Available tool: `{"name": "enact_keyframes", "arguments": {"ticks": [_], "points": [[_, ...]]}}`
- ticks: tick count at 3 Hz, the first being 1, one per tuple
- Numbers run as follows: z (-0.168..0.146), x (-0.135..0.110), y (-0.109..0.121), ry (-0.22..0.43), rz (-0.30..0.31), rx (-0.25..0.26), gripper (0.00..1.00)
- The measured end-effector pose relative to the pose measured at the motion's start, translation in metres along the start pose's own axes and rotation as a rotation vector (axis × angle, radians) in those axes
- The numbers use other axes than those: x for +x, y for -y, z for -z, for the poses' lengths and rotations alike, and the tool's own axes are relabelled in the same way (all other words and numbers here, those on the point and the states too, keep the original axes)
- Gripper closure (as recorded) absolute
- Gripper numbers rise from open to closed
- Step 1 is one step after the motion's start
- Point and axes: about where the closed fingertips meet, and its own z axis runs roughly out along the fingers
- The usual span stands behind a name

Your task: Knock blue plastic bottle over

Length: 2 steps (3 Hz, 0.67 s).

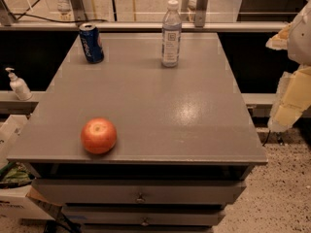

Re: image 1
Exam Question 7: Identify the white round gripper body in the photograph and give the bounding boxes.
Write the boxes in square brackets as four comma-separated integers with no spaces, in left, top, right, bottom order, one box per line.
[288,0,311,65]

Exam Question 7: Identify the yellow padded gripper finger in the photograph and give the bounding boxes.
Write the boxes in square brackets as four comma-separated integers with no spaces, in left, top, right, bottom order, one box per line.
[268,65,311,133]
[265,24,291,50]

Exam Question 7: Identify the clear blue plastic water bottle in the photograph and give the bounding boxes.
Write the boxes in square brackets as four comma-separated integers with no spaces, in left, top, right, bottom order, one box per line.
[161,0,182,67]

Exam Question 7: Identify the white pump dispenser bottle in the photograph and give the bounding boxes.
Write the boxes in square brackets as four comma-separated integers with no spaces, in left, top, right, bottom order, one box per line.
[6,67,32,101]

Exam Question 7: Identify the grey drawer cabinet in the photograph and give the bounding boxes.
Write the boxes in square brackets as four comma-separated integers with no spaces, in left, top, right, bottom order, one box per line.
[7,32,269,233]

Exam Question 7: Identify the blue Pepsi soda can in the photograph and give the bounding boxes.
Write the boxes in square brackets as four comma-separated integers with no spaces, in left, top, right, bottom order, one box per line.
[79,23,104,63]

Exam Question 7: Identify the red orange apple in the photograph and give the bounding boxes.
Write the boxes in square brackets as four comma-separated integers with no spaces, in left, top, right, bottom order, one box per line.
[81,117,117,154]

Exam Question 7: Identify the grey drawer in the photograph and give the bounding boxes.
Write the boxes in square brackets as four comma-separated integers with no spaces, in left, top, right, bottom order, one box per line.
[32,179,246,205]
[62,205,225,226]

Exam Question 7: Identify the top grey drawer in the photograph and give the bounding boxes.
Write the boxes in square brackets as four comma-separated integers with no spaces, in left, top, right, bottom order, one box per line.
[32,179,246,205]

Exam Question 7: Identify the green item in box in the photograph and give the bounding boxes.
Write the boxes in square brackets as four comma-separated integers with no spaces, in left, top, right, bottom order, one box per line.
[0,162,33,185]

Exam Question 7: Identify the white cardboard box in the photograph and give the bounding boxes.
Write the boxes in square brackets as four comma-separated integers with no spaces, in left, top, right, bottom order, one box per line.
[0,115,57,220]

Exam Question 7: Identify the black cable on floor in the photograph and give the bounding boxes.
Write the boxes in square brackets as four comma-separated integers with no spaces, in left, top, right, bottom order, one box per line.
[261,129,272,148]

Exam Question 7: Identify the black cable on ledge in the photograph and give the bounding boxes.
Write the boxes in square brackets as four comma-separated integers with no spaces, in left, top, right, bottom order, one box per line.
[11,0,108,23]

